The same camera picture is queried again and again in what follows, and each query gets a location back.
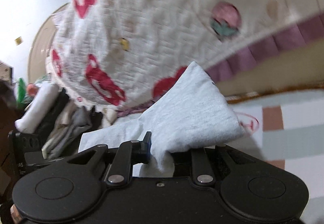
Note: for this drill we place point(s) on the light blue printed t-shirt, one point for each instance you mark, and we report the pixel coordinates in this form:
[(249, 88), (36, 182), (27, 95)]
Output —
[(192, 114)]

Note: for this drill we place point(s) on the stack of folded clothes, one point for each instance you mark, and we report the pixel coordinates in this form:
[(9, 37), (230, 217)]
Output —
[(57, 120)]

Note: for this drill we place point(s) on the white quilt with red prints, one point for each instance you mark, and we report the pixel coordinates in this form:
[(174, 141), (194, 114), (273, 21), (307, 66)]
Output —
[(127, 53)]

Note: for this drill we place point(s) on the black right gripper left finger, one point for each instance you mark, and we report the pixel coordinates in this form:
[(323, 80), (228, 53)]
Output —
[(73, 188)]

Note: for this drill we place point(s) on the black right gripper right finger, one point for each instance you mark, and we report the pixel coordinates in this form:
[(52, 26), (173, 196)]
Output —
[(246, 188)]

